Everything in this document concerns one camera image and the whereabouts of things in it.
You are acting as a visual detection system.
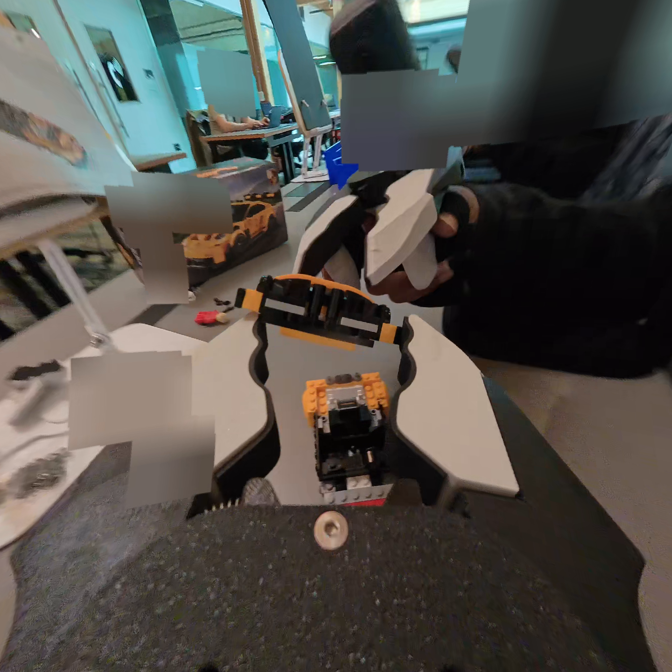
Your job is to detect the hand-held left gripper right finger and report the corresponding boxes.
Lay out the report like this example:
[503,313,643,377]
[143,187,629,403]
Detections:
[391,314,522,507]

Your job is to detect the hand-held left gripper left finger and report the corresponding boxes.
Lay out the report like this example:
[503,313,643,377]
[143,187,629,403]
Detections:
[191,315,281,495]

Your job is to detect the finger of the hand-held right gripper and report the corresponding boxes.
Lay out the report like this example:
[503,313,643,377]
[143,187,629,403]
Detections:
[291,193,364,285]
[364,168,440,288]

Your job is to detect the orange black lego assembly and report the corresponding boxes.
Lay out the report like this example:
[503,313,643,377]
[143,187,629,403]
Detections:
[234,273,410,352]

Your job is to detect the orange black lego car chassis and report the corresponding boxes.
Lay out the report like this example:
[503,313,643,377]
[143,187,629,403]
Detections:
[303,371,394,508]

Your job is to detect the lego instruction booklet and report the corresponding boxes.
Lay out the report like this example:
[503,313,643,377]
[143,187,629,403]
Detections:
[0,26,135,212]

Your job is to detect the black lego set box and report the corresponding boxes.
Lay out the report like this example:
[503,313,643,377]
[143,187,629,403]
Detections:
[107,157,289,303]

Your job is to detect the person's right hand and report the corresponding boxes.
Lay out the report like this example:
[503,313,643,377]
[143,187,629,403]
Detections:
[365,181,506,310]

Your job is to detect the blue plastic bin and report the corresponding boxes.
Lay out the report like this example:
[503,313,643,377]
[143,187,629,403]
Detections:
[322,144,361,190]

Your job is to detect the dark grey easel board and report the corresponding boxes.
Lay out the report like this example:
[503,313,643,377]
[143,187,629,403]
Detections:
[262,0,335,133]

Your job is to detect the white book stand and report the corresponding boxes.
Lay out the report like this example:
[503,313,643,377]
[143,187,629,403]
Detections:
[0,194,212,548]

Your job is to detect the brown wooden desk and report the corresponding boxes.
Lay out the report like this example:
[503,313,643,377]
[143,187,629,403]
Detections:
[199,123,300,183]

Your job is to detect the loose grey black-edged part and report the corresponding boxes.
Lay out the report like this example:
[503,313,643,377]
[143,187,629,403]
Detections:
[6,359,72,429]

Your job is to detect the clear bag of screws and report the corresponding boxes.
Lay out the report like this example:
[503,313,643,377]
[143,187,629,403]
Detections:
[0,446,72,506]

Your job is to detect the framed wall picture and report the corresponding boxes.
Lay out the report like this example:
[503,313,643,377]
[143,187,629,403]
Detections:
[84,23,140,104]

